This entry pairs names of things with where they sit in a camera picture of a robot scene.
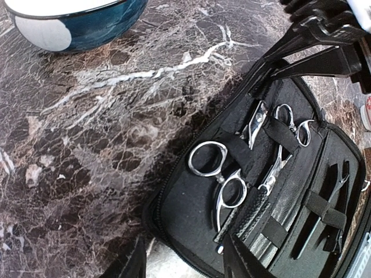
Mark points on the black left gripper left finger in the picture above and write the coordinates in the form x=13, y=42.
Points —
x=130, y=263

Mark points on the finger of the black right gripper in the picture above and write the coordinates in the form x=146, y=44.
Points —
x=300, y=36
x=335, y=61

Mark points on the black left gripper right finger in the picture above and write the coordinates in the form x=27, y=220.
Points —
x=239, y=261

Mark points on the silver thinning shears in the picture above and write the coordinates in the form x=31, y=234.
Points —
x=289, y=138

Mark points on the black zippered tool case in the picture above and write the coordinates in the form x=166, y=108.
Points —
x=285, y=230

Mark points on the black hair clip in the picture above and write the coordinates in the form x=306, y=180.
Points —
x=334, y=239

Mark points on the silver straight scissors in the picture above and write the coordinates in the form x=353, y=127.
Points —
x=250, y=132

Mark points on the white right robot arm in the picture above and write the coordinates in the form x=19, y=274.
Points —
x=338, y=25

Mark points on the orange patterned round dish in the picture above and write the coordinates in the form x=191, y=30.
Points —
x=365, y=111

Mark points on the white and navy bowl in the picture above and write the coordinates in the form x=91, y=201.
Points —
x=73, y=26

